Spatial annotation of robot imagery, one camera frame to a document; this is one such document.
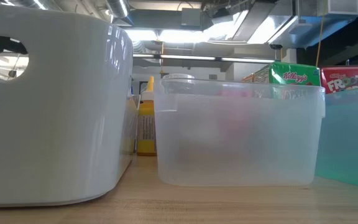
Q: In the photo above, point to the orange cereal box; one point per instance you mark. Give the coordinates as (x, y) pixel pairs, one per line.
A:
(258, 74)

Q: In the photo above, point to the green Kellogg's cereal box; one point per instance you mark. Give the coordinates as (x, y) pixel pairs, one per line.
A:
(294, 76)

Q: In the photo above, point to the red Froot Loops cereal box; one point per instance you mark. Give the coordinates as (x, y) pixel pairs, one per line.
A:
(346, 82)

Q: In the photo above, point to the yellow-capped dye bottle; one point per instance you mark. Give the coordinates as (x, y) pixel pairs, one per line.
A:
(146, 124)

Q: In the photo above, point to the linear ceiling light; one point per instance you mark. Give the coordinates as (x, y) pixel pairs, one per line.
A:
(185, 58)

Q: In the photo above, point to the clear plastic bin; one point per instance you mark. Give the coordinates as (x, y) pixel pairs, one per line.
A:
(238, 155)

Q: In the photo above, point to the grey ceiling box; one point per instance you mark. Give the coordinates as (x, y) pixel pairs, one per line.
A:
(191, 17)

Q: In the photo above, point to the teal plastic bin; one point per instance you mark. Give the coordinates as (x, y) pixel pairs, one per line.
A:
(350, 140)

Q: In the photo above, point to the round silver air duct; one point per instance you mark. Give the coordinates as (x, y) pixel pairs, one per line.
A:
(118, 7)

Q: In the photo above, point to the rectangular silver air duct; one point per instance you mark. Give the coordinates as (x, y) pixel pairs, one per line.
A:
(291, 25)

